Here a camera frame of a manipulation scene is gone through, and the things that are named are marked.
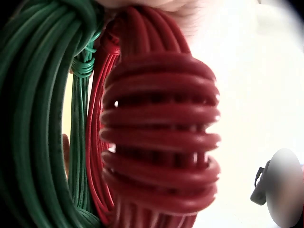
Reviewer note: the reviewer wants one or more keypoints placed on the person's left hand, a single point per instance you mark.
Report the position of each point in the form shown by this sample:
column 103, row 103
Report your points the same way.
column 182, row 14

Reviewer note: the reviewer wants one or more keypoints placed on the person's left fingers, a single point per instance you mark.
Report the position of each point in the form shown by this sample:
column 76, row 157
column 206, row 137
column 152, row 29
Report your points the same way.
column 65, row 152

